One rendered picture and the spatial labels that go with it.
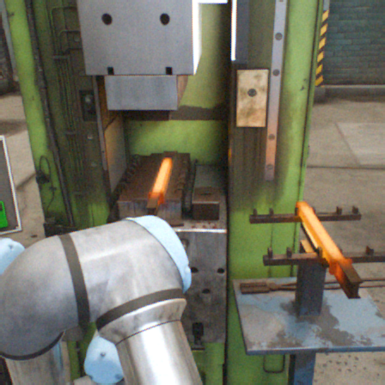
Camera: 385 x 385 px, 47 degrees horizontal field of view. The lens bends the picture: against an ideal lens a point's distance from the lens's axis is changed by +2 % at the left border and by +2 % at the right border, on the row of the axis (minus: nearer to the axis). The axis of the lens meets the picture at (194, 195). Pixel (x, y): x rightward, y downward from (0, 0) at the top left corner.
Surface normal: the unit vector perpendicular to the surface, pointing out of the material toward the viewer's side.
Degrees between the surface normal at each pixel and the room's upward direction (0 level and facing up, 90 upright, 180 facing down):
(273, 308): 0
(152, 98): 90
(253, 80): 90
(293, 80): 90
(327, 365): 0
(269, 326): 0
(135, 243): 33
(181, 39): 90
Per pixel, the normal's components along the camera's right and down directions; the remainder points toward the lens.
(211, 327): -0.06, 0.43
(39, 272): -0.11, -0.38
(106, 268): 0.34, -0.16
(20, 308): -0.22, 0.14
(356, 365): -0.02, -0.90
